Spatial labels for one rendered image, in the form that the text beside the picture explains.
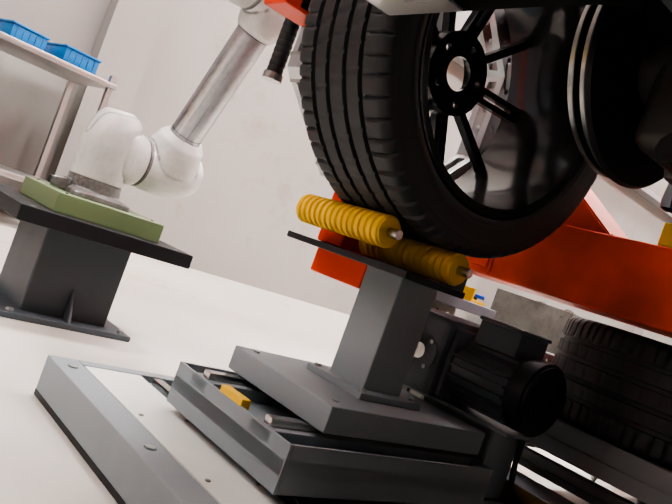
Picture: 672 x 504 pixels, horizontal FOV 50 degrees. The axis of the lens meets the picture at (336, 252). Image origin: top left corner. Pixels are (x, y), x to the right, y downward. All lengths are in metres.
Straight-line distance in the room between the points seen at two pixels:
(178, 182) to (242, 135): 3.05
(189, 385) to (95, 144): 1.03
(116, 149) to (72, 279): 0.39
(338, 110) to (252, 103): 4.15
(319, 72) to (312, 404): 0.54
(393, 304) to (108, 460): 0.53
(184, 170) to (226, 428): 1.21
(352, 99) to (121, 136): 1.12
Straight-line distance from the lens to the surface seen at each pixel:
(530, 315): 6.86
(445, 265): 1.25
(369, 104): 1.12
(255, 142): 5.36
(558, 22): 1.56
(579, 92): 1.04
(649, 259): 1.55
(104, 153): 2.15
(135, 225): 2.11
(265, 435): 1.10
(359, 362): 1.31
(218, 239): 5.32
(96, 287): 2.16
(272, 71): 1.57
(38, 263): 2.09
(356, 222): 1.25
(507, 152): 1.58
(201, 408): 1.25
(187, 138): 2.23
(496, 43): 1.67
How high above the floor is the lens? 0.44
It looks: level
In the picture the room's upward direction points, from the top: 20 degrees clockwise
